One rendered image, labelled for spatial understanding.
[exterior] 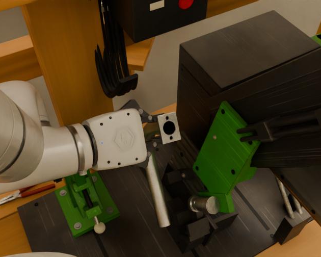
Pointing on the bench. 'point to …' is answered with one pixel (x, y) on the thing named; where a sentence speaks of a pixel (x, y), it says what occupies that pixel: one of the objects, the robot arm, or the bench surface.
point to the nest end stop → (192, 236)
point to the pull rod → (99, 228)
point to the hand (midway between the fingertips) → (160, 128)
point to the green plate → (225, 153)
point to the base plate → (138, 175)
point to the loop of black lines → (115, 84)
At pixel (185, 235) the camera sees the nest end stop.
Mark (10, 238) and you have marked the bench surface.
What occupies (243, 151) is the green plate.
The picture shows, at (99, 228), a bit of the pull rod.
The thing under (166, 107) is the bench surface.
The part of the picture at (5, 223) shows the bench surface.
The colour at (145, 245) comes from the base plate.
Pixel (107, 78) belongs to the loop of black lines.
